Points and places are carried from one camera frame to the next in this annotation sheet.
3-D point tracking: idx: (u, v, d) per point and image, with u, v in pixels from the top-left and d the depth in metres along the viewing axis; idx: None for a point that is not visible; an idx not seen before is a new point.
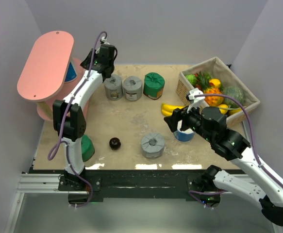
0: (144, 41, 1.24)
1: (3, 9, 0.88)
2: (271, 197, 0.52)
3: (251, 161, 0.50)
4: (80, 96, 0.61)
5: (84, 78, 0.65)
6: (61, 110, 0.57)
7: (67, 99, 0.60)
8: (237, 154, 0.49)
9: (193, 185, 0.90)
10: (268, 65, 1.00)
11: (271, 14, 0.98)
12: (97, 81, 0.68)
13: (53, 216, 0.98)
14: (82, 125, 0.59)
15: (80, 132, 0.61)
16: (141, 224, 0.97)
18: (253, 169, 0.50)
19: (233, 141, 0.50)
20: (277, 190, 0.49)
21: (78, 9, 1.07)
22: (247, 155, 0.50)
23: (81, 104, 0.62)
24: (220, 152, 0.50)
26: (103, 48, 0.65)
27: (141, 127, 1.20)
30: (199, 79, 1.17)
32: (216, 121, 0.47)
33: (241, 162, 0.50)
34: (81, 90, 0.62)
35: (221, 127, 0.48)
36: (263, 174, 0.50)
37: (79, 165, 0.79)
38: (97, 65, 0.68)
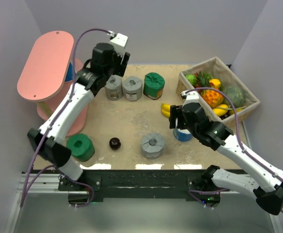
0: (144, 41, 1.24)
1: (3, 9, 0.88)
2: (261, 184, 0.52)
3: (234, 147, 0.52)
4: (58, 125, 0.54)
5: (67, 100, 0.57)
6: (37, 141, 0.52)
7: (43, 128, 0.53)
8: (219, 141, 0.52)
9: (193, 185, 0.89)
10: (268, 66, 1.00)
11: (271, 14, 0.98)
12: (83, 101, 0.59)
13: (53, 216, 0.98)
14: (60, 155, 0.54)
15: (62, 159, 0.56)
16: (141, 224, 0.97)
18: (237, 154, 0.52)
19: (216, 130, 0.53)
20: (263, 174, 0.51)
21: (78, 9, 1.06)
22: (230, 141, 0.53)
23: (61, 134, 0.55)
24: (205, 142, 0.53)
26: (96, 53, 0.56)
27: (141, 127, 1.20)
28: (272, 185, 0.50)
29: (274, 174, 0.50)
30: (199, 79, 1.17)
32: (193, 112, 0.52)
33: (225, 149, 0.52)
34: (60, 116, 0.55)
35: (199, 117, 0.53)
36: (247, 158, 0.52)
37: (75, 172, 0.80)
38: (89, 75, 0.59)
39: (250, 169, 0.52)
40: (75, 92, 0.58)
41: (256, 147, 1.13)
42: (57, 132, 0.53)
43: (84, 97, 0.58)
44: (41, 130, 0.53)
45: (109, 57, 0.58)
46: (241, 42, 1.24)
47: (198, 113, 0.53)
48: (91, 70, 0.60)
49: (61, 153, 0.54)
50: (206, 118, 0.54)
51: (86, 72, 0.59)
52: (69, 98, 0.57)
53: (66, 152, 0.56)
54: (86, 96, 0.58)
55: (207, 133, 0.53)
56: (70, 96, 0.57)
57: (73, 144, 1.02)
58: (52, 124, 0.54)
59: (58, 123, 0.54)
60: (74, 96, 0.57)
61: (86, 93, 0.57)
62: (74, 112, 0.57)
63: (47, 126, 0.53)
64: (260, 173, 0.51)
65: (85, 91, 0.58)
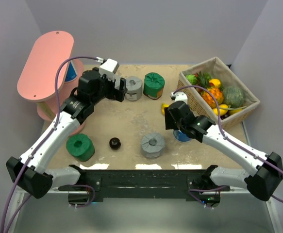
0: (144, 41, 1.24)
1: (3, 9, 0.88)
2: (247, 169, 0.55)
3: (216, 136, 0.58)
4: (40, 155, 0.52)
5: (51, 128, 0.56)
6: (16, 170, 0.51)
7: (24, 158, 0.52)
8: (201, 131, 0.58)
9: (193, 185, 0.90)
10: (268, 66, 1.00)
11: (271, 14, 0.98)
12: (68, 130, 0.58)
13: (52, 216, 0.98)
14: (41, 186, 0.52)
15: (42, 191, 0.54)
16: (141, 224, 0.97)
18: (219, 141, 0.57)
19: (199, 123, 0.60)
20: (245, 156, 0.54)
21: (78, 9, 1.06)
22: (212, 131, 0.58)
23: (42, 163, 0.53)
24: (191, 134, 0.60)
26: (82, 82, 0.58)
27: (141, 127, 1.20)
28: (254, 166, 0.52)
29: (256, 156, 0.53)
30: (199, 79, 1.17)
32: (177, 108, 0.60)
33: (208, 138, 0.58)
34: (43, 145, 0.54)
35: (182, 112, 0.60)
36: (229, 143, 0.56)
37: (71, 179, 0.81)
38: (75, 104, 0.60)
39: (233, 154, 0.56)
40: (61, 120, 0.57)
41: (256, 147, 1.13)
42: (38, 161, 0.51)
43: (69, 125, 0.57)
44: (22, 159, 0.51)
45: (94, 85, 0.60)
46: (241, 42, 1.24)
47: (181, 108, 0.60)
48: (79, 99, 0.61)
49: (42, 183, 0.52)
50: (190, 113, 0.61)
51: (73, 101, 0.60)
52: (53, 126, 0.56)
53: (47, 183, 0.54)
54: (72, 125, 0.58)
55: (191, 126, 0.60)
56: (55, 124, 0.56)
57: (73, 144, 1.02)
58: (33, 153, 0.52)
59: (40, 152, 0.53)
60: (59, 124, 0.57)
61: (71, 121, 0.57)
62: (58, 141, 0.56)
63: (28, 155, 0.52)
64: (241, 156, 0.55)
65: (71, 120, 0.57)
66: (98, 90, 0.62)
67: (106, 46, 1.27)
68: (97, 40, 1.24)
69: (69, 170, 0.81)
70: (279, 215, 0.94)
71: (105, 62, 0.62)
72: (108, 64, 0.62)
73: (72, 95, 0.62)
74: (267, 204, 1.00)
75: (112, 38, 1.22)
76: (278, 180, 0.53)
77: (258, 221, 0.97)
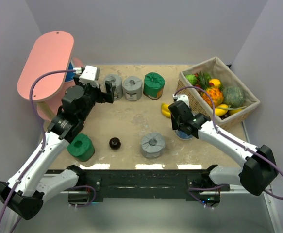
0: (144, 41, 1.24)
1: (2, 9, 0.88)
2: (237, 160, 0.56)
3: (210, 130, 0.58)
4: (28, 178, 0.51)
5: (38, 150, 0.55)
6: (4, 194, 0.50)
7: (11, 182, 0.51)
8: (196, 126, 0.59)
9: (193, 185, 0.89)
10: (268, 66, 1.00)
11: (271, 14, 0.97)
12: (56, 151, 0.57)
13: (53, 216, 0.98)
14: (31, 208, 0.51)
15: (32, 213, 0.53)
16: (141, 224, 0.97)
18: (212, 135, 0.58)
19: (195, 119, 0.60)
20: (235, 148, 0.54)
21: (78, 9, 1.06)
22: (207, 126, 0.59)
23: (31, 186, 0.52)
24: (188, 130, 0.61)
26: (65, 102, 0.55)
27: (141, 127, 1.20)
28: (243, 158, 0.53)
29: (245, 148, 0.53)
30: (199, 79, 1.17)
32: (176, 106, 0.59)
33: (202, 133, 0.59)
34: (31, 168, 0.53)
35: (180, 109, 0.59)
36: (222, 137, 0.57)
37: (68, 185, 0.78)
38: (64, 123, 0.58)
39: (224, 146, 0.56)
40: (48, 141, 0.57)
41: None
42: (26, 186, 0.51)
43: (57, 146, 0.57)
44: (9, 184, 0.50)
45: (80, 103, 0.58)
46: (241, 42, 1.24)
47: (180, 107, 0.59)
48: (66, 117, 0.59)
49: (31, 206, 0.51)
50: (188, 109, 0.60)
51: (61, 120, 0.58)
52: (41, 149, 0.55)
53: (37, 205, 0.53)
54: (59, 145, 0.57)
55: (188, 122, 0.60)
56: (42, 146, 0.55)
57: (73, 144, 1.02)
58: (21, 177, 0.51)
59: (27, 175, 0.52)
60: (47, 146, 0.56)
61: (58, 141, 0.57)
62: (46, 163, 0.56)
63: (15, 179, 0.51)
64: (232, 148, 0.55)
65: (59, 140, 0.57)
66: (85, 105, 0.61)
67: (106, 46, 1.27)
68: (97, 40, 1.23)
69: (66, 175, 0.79)
70: (279, 214, 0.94)
71: (84, 72, 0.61)
72: (88, 73, 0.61)
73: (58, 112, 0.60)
74: (267, 204, 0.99)
75: (112, 38, 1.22)
76: (272, 177, 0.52)
77: (258, 222, 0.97)
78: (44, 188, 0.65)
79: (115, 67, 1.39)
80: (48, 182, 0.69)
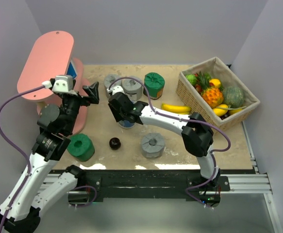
0: (144, 41, 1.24)
1: (2, 9, 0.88)
2: (177, 133, 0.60)
3: (149, 113, 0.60)
4: (18, 205, 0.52)
5: (25, 174, 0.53)
6: None
7: (3, 208, 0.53)
8: (138, 113, 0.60)
9: (193, 185, 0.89)
10: (268, 66, 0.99)
11: (272, 13, 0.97)
12: (44, 172, 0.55)
13: (53, 217, 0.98)
14: (26, 226, 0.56)
15: (29, 228, 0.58)
16: (141, 224, 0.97)
18: (152, 117, 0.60)
19: (135, 108, 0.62)
20: (172, 122, 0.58)
21: (77, 9, 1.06)
22: (145, 110, 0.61)
23: (23, 209, 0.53)
24: (131, 120, 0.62)
26: (42, 125, 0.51)
27: (141, 127, 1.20)
28: (179, 127, 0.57)
29: (180, 119, 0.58)
30: (199, 79, 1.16)
32: (115, 99, 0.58)
33: (143, 118, 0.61)
34: (19, 194, 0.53)
35: (120, 101, 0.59)
36: (159, 116, 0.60)
37: (67, 187, 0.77)
38: (48, 141, 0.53)
39: (162, 123, 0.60)
40: (34, 164, 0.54)
41: (256, 147, 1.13)
42: (17, 211, 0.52)
43: (43, 168, 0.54)
44: (1, 210, 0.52)
45: (58, 123, 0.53)
46: (241, 42, 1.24)
47: (119, 98, 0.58)
48: (51, 135, 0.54)
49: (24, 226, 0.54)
50: (126, 101, 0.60)
51: (45, 139, 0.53)
52: (27, 174, 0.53)
53: (33, 222, 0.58)
54: (47, 166, 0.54)
55: (129, 112, 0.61)
56: (28, 171, 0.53)
57: (73, 144, 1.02)
58: (11, 203, 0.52)
59: (17, 202, 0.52)
60: (33, 169, 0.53)
61: (44, 163, 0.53)
62: (36, 186, 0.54)
63: (6, 206, 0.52)
64: (170, 123, 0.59)
65: (44, 162, 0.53)
66: (67, 121, 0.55)
67: (106, 46, 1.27)
68: (97, 40, 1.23)
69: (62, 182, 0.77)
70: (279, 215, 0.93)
71: (55, 84, 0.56)
72: (59, 85, 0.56)
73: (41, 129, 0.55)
74: (267, 204, 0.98)
75: (112, 38, 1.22)
76: (207, 137, 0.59)
77: (258, 222, 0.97)
78: (40, 202, 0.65)
79: (115, 66, 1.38)
80: (45, 193, 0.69)
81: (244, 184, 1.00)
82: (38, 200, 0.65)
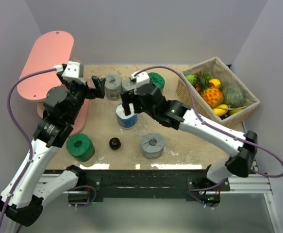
0: (144, 41, 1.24)
1: (2, 9, 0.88)
2: (226, 150, 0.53)
3: (194, 121, 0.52)
4: (20, 191, 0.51)
5: (27, 161, 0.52)
6: None
7: (4, 195, 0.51)
8: (177, 119, 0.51)
9: (193, 185, 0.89)
10: (268, 66, 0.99)
11: (272, 13, 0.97)
12: (46, 159, 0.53)
13: (53, 217, 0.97)
14: (29, 214, 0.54)
15: (32, 217, 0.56)
16: (141, 224, 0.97)
18: (198, 127, 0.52)
19: (174, 109, 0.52)
20: (225, 140, 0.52)
21: (77, 9, 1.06)
22: (189, 116, 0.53)
23: (25, 196, 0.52)
24: (166, 124, 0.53)
26: (48, 107, 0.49)
27: (141, 127, 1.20)
28: (235, 147, 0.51)
29: (235, 137, 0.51)
30: (199, 79, 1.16)
32: (150, 94, 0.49)
33: (185, 125, 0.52)
34: (21, 181, 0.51)
35: (156, 98, 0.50)
36: (208, 128, 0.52)
37: (68, 184, 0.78)
38: (50, 127, 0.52)
39: (211, 137, 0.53)
40: (36, 150, 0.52)
41: None
42: (19, 199, 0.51)
43: (45, 155, 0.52)
44: (3, 198, 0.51)
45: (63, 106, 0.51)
46: (241, 42, 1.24)
47: (155, 94, 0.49)
48: (53, 121, 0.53)
49: (27, 214, 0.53)
50: (162, 98, 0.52)
51: (46, 124, 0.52)
52: (28, 160, 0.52)
53: (36, 210, 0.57)
54: (49, 153, 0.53)
55: (165, 114, 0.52)
56: (30, 157, 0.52)
57: (73, 144, 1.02)
58: (13, 190, 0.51)
59: (19, 188, 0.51)
60: (35, 156, 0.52)
61: (46, 149, 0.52)
62: (38, 172, 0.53)
63: (8, 193, 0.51)
64: (222, 140, 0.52)
65: (46, 148, 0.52)
66: (72, 107, 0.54)
67: (106, 46, 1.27)
68: (97, 40, 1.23)
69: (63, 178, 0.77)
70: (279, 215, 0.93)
71: (66, 69, 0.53)
72: (70, 70, 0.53)
73: (44, 115, 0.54)
74: (267, 204, 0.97)
75: (112, 38, 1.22)
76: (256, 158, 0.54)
77: (258, 221, 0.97)
78: (43, 192, 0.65)
79: (115, 66, 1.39)
80: (48, 186, 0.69)
81: (244, 184, 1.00)
82: (40, 191, 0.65)
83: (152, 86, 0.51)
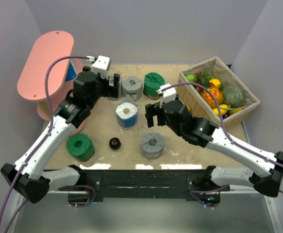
0: (144, 41, 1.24)
1: (2, 9, 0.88)
2: (257, 171, 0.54)
3: (223, 141, 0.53)
4: (34, 162, 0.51)
5: (45, 133, 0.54)
6: (10, 176, 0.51)
7: (18, 164, 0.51)
8: (207, 138, 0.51)
9: (193, 185, 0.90)
10: (268, 66, 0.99)
11: (272, 13, 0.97)
12: (63, 135, 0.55)
13: (52, 217, 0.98)
14: (38, 190, 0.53)
15: (38, 195, 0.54)
16: (141, 224, 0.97)
18: (227, 147, 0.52)
19: (202, 127, 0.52)
20: (256, 161, 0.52)
21: (77, 9, 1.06)
22: (218, 136, 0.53)
23: (37, 169, 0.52)
24: (193, 142, 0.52)
26: (77, 84, 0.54)
27: (141, 127, 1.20)
28: (266, 169, 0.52)
29: (267, 159, 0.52)
30: (199, 79, 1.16)
32: (178, 112, 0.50)
33: (214, 144, 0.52)
34: (37, 152, 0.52)
35: (184, 116, 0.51)
36: (238, 149, 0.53)
37: (71, 179, 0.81)
38: (71, 107, 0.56)
39: (242, 158, 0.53)
40: (55, 125, 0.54)
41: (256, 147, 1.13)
42: (32, 169, 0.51)
43: (64, 130, 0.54)
44: (16, 166, 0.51)
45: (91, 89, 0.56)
46: (241, 42, 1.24)
47: (183, 112, 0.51)
48: (74, 102, 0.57)
49: (36, 190, 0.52)
50: (189, 116, 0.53)
51: (68, 104, 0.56)
52: (47, 132, 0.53)
53: (43, 188, 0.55)
54: (67, 129, 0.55)
55: (193, 132, 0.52)
56: (49, 130, 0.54)
57: (73, 144, 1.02)
58: (27, 159, 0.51)
59: (34, 159, 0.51)
60: (54, 130, 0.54)
61: (65, 125, 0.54)
62: (53, 146, 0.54)
63: (22, 162, 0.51)
64: (253, 161, 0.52)
65: (66, 124, 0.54)
66: (94, 93, 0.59)
67: (106, 46, 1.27)
68: (97, 40, 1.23)
69: (68, 171, 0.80)
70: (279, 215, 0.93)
71: (96, 61, 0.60)
72: (100, 61, 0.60)
73: (67, 97, 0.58)
74: (267, 204, 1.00)
75: (112, 38, 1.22)
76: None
77: (259, 222, 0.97)
78: (49, 176, 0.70)
79: (115, 67, 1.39)
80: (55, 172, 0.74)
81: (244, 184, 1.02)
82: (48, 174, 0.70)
83: (179, 103, 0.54)
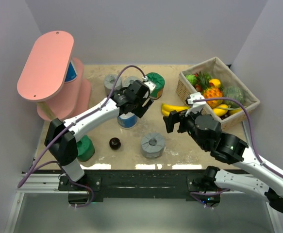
0: (144, 41, 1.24)
1: (2, 10, 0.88)
2: (279, 191, 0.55)
3: (253, 161, 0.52)
4: (81, 125, 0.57)
5: (97, 107, 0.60)
6: (57, 130, 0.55)
7: (67, 122, 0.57)
8: (237, 158, 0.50)
9: (193, 185, 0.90)
10: (268, 66, 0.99)
11: (272, 13, 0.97)
12: (110, 114, 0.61)
13: (53, 216, 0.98)
14: (70, 154, 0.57)
15: (66, 159, 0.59)
16: (141, 224, 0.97)
18: (256, 168, 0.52)
19: (232, 145, 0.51)
20: None
21: (77, 9, 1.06)
22: (248, 156, 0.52)
23: (79, 133, 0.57)
24: (222, 159, 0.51)
26: (135, 84, 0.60)
27: (141, 127, 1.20)
28: None
29: None
30: (199, 79, 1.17)
32: (213, 130, 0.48)
33: (243, 164, 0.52)
34: (87, 118, 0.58)
35: (218, 133, 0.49)
36: (266, 171, 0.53)
37: (76, 174, 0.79)
38: (121, 97, 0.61)
39: (269, 180, 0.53)
40: (107, 105, 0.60)
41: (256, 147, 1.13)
42: (78, 130, 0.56)
43: (112, 111, 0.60)
44: (65, 123, 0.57)
45: (143, 93, 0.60)
46: (241, 42, 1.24)
47: (217, 130, 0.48)
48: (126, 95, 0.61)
49: (70, 153, 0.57)
50: (220, 132, 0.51)
51: (120, 94, 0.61)
52: (100, 107, 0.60)
53: (73, 154, 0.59)
54: (114, 112, 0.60)
55: (223, 150, 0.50)
56: (102, 105, 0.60)
57: None
58: (77, 120, 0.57)
59: (82, 123, 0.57)
60: (105, 108, 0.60)
61: (116, 108, 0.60)
62: (97, 120, 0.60)
63: (71, 121, 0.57)
64: (279, 183, 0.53)
65: (116, 108, 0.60)
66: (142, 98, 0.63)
67: (106, 46, 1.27)
68: (97, 40, 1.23)
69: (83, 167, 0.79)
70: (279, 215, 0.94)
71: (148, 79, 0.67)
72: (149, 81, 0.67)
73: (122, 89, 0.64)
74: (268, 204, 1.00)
75: (111, 38, 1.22)
76: None
77: (259, 222, 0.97)
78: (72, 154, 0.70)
79: (115, 66, 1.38)
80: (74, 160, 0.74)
81: None
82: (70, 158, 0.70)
83: (211, 118, 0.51)
